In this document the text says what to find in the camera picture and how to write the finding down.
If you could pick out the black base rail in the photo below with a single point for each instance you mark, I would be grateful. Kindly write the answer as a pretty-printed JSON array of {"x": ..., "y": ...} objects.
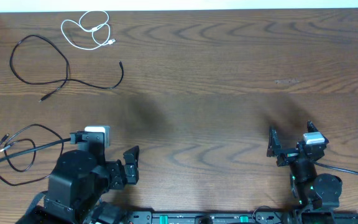
[{"x": 263, "y": 216}]

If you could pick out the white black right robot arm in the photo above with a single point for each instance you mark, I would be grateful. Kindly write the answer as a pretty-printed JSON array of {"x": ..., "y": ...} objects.
[{"x": 318, "y": 194}]

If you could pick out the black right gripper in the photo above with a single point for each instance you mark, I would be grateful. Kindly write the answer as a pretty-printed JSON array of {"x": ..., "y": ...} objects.
[{"x": 288, "y": 155}]

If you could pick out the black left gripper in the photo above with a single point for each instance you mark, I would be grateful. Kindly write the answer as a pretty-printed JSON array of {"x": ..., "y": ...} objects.
[{"x": 119, "y": 178}]

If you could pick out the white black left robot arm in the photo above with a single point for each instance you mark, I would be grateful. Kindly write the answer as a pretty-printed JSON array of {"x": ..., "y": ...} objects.
[{"x": 78, "y": 181}]

